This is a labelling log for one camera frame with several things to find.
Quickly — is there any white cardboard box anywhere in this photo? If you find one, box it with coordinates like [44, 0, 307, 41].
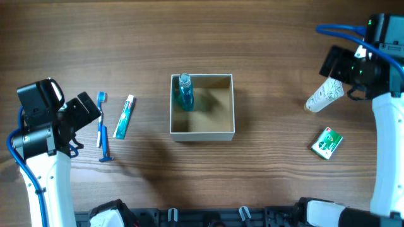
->
[169, 74, 235, 142]

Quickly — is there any green soap box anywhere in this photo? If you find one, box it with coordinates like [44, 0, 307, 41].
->
[311, 127, 343, 160]

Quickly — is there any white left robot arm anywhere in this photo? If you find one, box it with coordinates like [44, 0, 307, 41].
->
[6, 78, 100, 226]

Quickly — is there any blue disposable razor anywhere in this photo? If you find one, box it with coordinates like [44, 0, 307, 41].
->
[99, 125, 114, 162]

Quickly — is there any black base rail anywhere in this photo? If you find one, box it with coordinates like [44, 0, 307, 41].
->
[74, 199, 307, 227]

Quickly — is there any blue mouthwash bottle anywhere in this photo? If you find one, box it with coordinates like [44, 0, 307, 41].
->
[179, 73, 194, 111]

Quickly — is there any blue toothbrush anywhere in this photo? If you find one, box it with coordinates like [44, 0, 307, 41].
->
[96, 91, 107, 148]

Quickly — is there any teal toothpaste tube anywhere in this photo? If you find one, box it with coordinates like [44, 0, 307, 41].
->
[113, 95, 135, 139]

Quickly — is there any white bamboo conditioner tube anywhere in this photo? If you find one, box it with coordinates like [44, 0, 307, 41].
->
[304, 78, 344, 113]

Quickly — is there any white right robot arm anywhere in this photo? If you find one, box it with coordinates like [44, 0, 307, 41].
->
[289, 13, 403, 226]

